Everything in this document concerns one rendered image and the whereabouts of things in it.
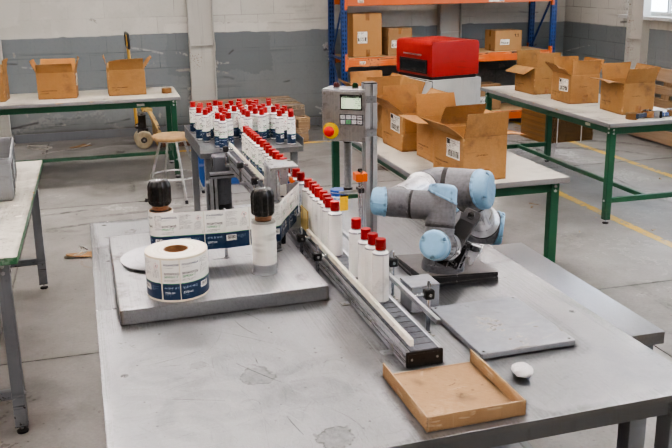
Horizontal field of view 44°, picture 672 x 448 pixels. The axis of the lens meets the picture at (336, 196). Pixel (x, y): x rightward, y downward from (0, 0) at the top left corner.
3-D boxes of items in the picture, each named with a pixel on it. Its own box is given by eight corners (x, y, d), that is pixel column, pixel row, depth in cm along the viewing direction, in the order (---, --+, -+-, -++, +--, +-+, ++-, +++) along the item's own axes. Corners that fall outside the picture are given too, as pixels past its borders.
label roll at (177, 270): (146, 283, 281) (142, 242, 277) (206, 277, 286) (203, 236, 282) (148, 305, 262) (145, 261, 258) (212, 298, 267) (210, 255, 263)
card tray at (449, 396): (382, 376, 225) (382, 362, 224) (471, 362, 232) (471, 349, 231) (426, 432, 197) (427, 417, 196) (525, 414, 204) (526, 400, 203)
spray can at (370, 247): (362, 292, 270) (362, 231, 265) (377, 290, 272) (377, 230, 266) (367, 298, 265) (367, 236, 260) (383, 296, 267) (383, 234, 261)
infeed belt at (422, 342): (274, 209, 381) (274, 201, 380) (292, 207, 384) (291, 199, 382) (410, 364, 229) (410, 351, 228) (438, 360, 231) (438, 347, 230)
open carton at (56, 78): (31, 101, 765) (27, 60, 756) (36, 95, 805) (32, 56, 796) (81, 99, 775) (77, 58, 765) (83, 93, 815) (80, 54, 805)
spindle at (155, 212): (150, 253, 307) (144, 177, 300) (174, 250, 310) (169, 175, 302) (152, 261, 299) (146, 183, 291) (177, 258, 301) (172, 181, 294)
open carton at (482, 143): (414, 171, 477) (415, 105, 467) (491, 163, 494) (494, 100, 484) (447, 186, 442) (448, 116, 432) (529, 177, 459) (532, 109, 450)
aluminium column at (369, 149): (362, 259, 316) (361, 81, 299) (373, 258, 317) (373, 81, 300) (366, 263, 312) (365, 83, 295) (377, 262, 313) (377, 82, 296)
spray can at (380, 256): (370, 298, 265) (369, 236, 259) (385, 296, 266) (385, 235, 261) (375, 304, 260) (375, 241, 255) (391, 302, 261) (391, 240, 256)
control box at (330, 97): (330, 136, 314) (329, 85, 310) (374, 138, 309) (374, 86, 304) (321, 141, 305) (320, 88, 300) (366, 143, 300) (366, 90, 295)
